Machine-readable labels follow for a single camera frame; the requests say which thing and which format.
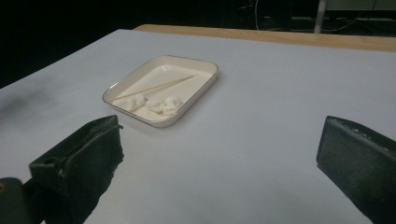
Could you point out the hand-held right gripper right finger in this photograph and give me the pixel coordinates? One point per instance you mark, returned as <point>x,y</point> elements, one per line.
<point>358,161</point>

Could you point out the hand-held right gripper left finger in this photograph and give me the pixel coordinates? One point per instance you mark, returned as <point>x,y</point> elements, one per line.
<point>90,161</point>

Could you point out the white marshmallow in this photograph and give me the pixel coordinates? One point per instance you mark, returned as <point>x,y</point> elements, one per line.
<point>154,105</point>
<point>172,104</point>
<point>134,101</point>

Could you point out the thin wooden skewer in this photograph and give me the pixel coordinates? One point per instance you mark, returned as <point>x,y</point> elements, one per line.
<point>155,87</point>

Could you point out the white rectangular tray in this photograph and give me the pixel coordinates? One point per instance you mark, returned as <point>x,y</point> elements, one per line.
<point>174,84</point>

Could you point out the white metal stand frame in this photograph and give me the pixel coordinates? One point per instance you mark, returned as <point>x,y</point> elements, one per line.
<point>320,15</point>

